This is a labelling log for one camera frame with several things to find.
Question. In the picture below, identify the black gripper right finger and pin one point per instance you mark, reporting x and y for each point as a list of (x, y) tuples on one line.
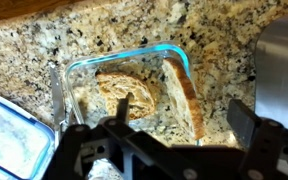
[(270, 150)]

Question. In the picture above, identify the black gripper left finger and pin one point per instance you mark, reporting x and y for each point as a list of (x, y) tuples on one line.
[(84, 153)]

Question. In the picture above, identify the brown bread slice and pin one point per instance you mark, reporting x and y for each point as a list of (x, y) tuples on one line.
[(130, 93), (184, 100)]

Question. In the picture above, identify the rectangular glass bowl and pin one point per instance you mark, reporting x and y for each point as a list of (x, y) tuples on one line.
[(90, 110)]

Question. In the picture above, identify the stainless steel two-slot toaster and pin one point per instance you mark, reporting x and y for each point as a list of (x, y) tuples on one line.
[(280, 73)]

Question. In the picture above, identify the blue-rimmed plastic lid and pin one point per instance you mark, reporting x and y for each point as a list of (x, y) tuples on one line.
[(14, 143)]

